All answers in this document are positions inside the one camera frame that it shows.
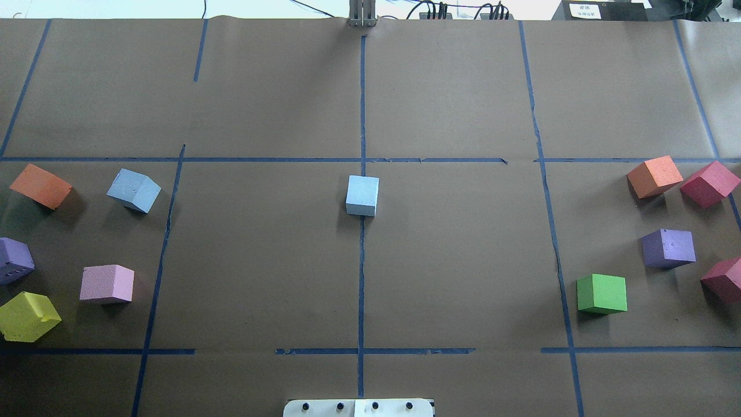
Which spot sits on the purple foam block left side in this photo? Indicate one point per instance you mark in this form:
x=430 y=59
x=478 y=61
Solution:
x=16 y=260

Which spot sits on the yellow foam block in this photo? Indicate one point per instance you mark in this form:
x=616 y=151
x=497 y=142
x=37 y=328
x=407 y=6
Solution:
x=27 y=317

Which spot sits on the orange foam block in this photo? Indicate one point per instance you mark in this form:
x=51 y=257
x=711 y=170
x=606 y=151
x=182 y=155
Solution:
x=654 y=177
x=41 y=186

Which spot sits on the black power box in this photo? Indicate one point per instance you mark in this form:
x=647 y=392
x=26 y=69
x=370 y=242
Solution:
x=600 y=10

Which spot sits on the green foam block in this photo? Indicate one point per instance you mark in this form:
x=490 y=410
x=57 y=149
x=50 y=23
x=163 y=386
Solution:
x=602 y=294

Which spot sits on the orange foam block left side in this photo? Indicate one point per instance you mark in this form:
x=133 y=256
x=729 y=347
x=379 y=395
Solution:
x=41 y=186

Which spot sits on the aluminium frame post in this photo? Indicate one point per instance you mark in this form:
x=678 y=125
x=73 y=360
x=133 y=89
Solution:
x=362 y=13

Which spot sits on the red foam block rear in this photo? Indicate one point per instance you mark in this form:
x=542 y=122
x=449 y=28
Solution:
x=723 y=279

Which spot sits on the purple foam block right side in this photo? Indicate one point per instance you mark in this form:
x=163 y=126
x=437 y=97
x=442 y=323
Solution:
x=668 y=248

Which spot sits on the purple foam block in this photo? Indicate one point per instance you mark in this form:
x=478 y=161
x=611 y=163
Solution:
x=668 y=248
x=16 y=260

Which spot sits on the blue foam block left side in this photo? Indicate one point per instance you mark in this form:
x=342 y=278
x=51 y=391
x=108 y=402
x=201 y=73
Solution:
x=134 y=190

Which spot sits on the red foam block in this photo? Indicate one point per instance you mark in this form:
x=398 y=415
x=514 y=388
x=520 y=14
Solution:
x=710 y=185
x=723 y=279

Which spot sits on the red foam block front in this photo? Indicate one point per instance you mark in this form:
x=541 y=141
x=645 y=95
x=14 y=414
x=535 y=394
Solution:
x=710 y=185

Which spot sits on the pink foam block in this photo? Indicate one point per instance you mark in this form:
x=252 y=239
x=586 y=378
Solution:
x=107 y=284

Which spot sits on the light blue foam block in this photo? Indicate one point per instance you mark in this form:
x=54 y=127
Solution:
x=362 y=195

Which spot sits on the orange foam block right side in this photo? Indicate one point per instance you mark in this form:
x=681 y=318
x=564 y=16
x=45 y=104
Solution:
x=654 y=177

